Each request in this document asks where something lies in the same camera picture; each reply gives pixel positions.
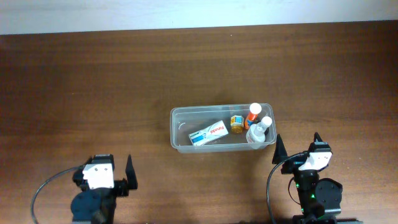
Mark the white pump lotion bottle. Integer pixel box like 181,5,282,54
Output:
246,116,272,149

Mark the orange tube white cap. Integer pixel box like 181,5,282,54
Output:
244,103,262,130

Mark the Tiger Balm jar gold lid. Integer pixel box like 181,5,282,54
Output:
230,115,244,134

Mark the white Panadol medicine box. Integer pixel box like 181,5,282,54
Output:
188,120,229,146

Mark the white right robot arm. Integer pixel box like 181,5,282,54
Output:
272,133,343,223

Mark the clear plastic container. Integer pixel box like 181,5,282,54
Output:
170,104,277,153

